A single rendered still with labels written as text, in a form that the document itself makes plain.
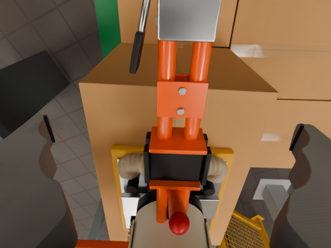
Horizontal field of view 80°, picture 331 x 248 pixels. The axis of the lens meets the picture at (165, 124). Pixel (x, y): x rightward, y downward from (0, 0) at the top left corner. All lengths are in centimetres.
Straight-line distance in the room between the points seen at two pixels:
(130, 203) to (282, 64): 73
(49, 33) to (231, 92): 128
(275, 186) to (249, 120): 178
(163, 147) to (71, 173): 189
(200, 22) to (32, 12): 137
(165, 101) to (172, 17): 9
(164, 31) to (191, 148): 15
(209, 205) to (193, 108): 36
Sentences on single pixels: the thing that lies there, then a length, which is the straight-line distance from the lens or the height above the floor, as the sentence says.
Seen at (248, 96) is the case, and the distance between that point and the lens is 44.
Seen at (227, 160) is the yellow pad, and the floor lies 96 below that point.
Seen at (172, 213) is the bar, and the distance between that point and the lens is 25.
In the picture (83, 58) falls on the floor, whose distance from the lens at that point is 147.
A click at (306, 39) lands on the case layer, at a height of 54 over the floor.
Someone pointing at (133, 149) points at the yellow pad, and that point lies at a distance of 47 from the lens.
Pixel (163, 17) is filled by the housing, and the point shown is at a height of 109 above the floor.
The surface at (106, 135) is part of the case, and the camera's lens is 48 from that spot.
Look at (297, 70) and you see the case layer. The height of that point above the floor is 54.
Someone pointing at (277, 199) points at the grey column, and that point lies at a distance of 212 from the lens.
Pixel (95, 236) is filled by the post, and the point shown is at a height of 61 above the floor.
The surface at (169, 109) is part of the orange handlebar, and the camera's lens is 26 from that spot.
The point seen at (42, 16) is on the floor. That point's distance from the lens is 152.
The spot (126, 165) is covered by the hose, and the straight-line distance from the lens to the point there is 42.
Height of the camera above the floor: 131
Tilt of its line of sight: 57 degrees down
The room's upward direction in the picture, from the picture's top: 178 degrees counter-clockwise
